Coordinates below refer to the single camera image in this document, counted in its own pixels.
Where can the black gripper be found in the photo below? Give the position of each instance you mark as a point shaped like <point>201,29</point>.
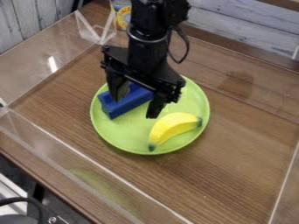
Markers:
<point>158,79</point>

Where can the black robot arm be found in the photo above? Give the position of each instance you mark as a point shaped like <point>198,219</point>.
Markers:
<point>141,63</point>

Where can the green round plate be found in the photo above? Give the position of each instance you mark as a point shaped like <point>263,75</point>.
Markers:
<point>126,132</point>

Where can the yellow toy banana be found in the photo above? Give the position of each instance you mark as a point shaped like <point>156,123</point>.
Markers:
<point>169,126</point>

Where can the yellow labelled tin can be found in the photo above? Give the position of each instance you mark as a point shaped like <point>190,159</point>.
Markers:
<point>121,9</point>

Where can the clear acrylic corner bracket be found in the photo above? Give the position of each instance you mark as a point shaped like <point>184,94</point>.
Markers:
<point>94,33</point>

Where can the clear acrylic front wall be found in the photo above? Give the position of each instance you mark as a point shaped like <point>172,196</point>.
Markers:
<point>85,184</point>

